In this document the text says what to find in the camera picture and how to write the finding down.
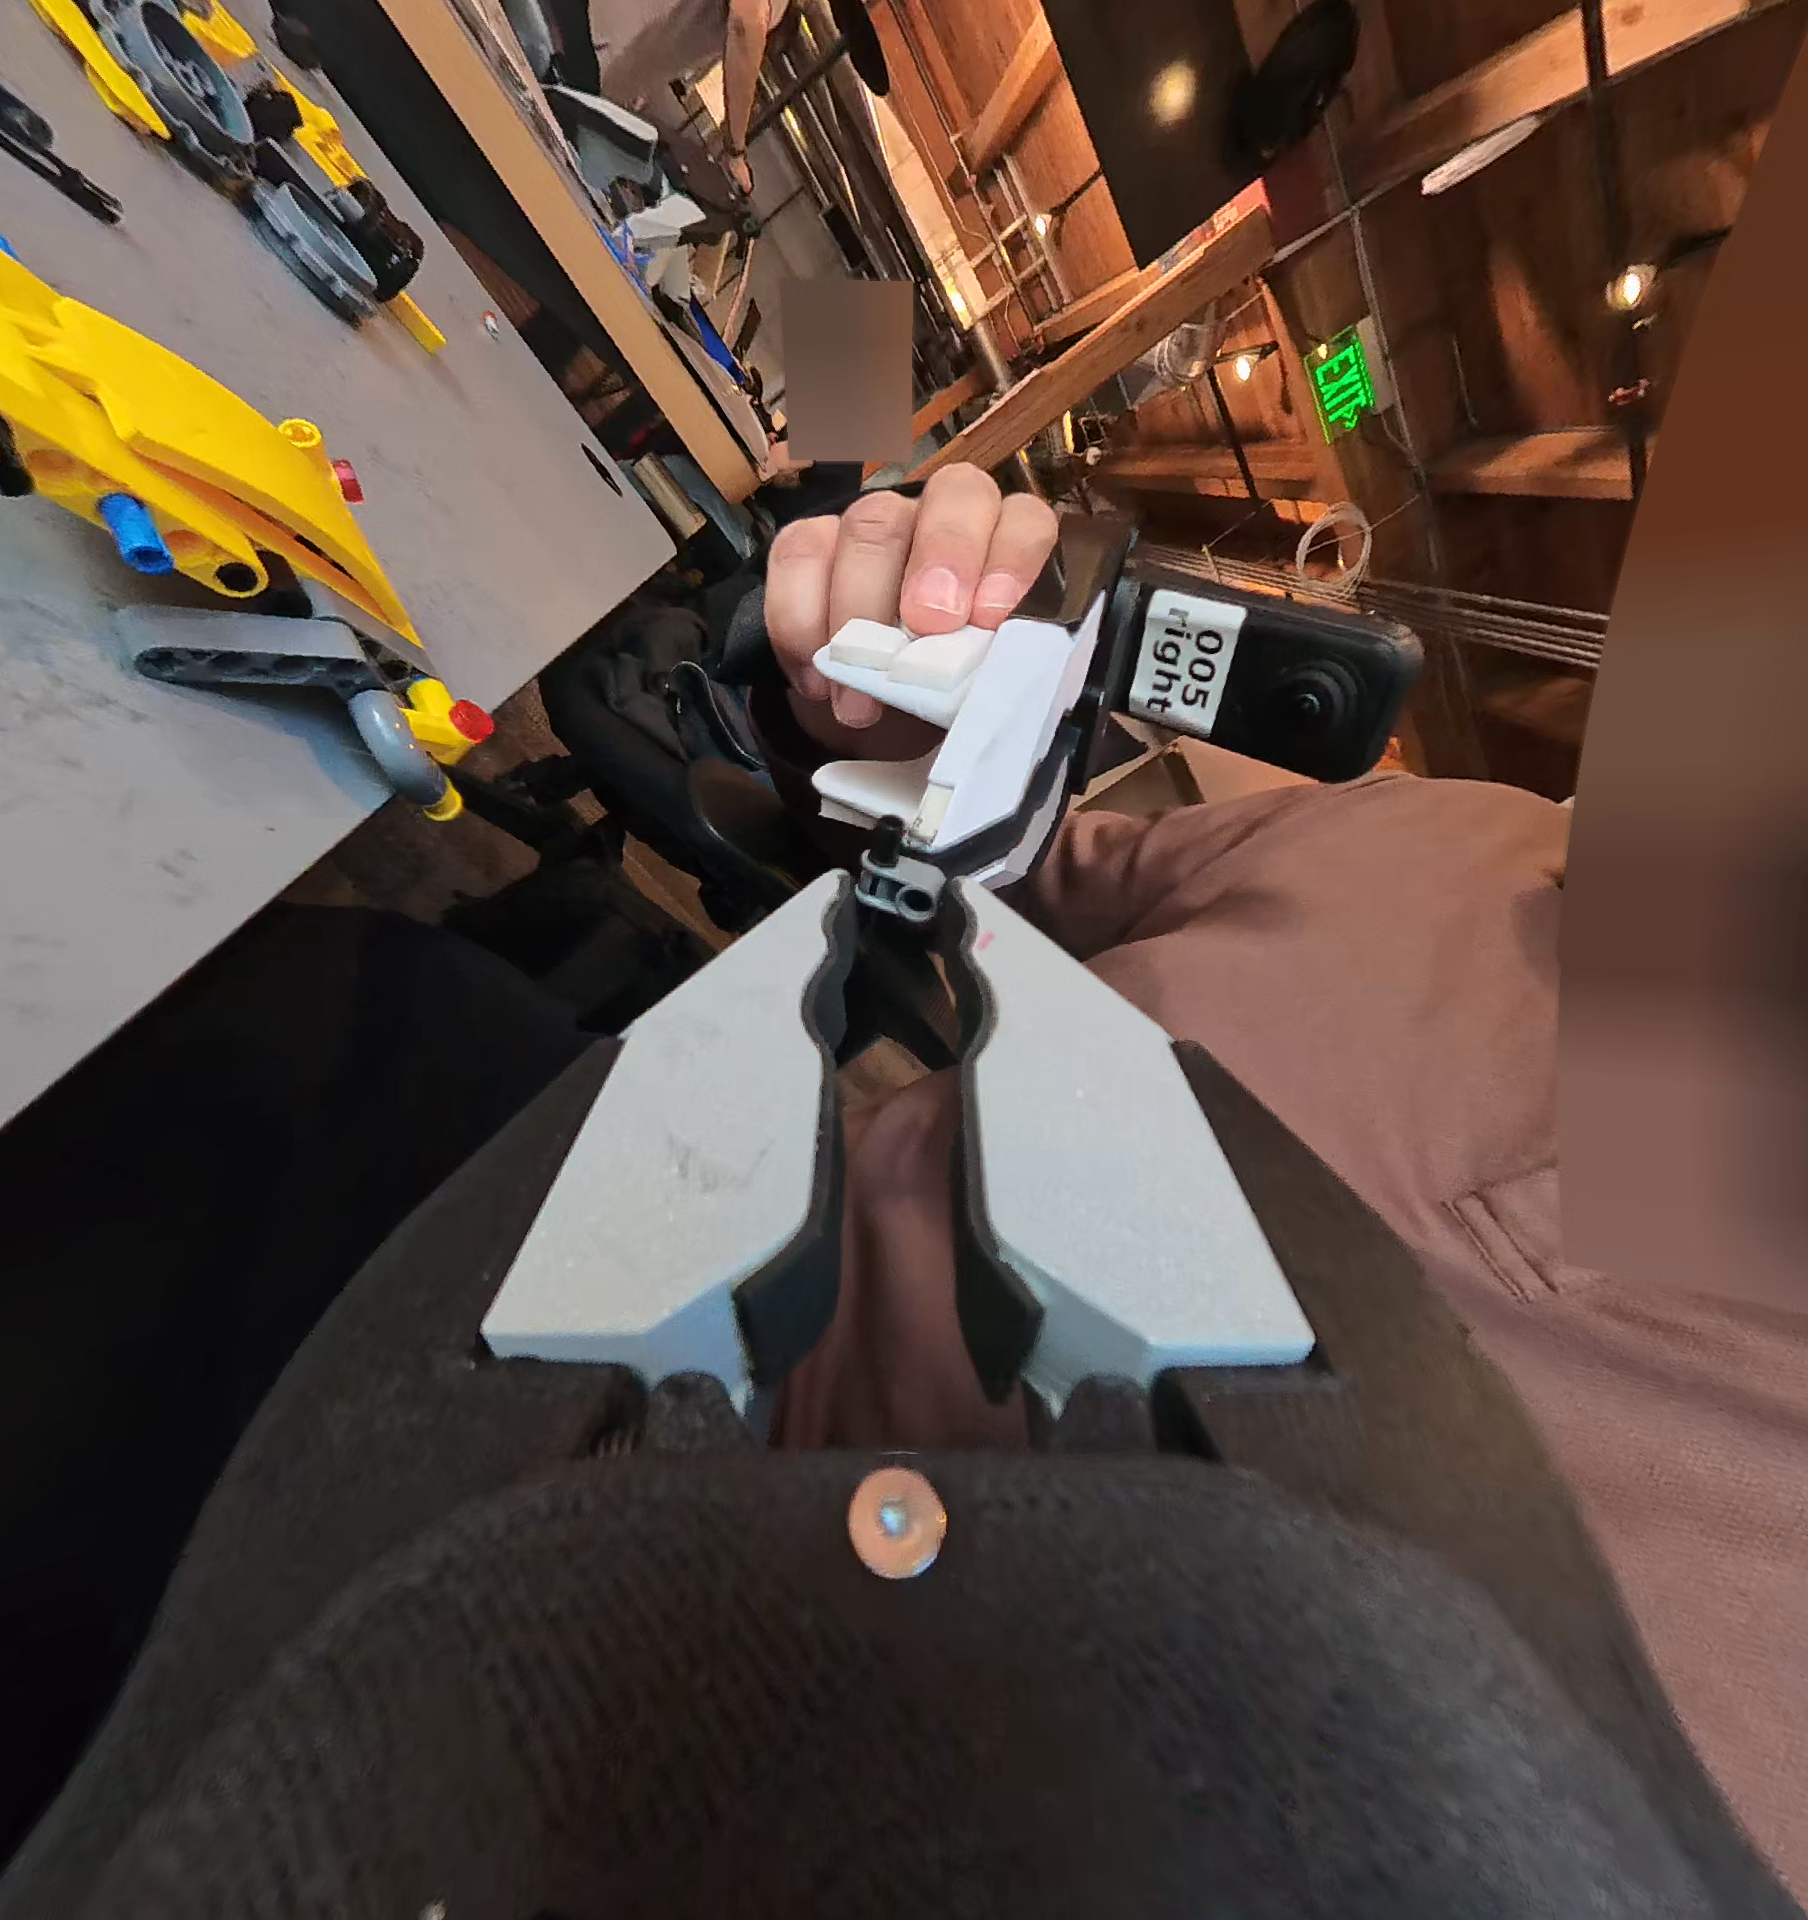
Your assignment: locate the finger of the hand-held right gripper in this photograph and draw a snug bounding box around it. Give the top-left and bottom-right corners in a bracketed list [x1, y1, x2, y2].
[916, 603, 1102, 848]

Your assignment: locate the person's right hand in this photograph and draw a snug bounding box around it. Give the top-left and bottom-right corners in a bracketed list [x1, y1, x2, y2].
[767, 461, 1061, 732]

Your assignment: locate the yellow curved brick assembly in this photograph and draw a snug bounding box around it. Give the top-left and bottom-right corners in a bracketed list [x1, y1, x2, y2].
[0, 202, 496, 824]

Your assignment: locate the heap of grey wheel hubs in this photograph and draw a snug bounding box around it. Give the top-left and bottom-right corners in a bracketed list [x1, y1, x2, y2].
[27, 0, 431, 328]

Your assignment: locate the green exit sign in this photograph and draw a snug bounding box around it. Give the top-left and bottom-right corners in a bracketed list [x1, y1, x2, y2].
[1301, 326, 1374, 439]

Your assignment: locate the small grey black pin connector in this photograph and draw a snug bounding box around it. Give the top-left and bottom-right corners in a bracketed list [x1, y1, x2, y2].
[850, 815, 946, 922]

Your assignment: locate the black flat panel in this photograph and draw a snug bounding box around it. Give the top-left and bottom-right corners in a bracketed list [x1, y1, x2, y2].
[1046, 0, 1275, 228]

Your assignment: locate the black long connector piece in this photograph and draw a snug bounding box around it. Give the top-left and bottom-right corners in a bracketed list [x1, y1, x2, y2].
[0, 48, 127, 228]

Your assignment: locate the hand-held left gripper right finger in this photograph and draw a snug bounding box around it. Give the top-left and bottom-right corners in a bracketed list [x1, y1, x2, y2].
[942, 877, 1321, 1411]

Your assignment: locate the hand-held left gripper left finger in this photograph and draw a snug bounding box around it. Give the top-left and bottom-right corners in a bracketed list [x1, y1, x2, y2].
[479, 877, 856, 1391]

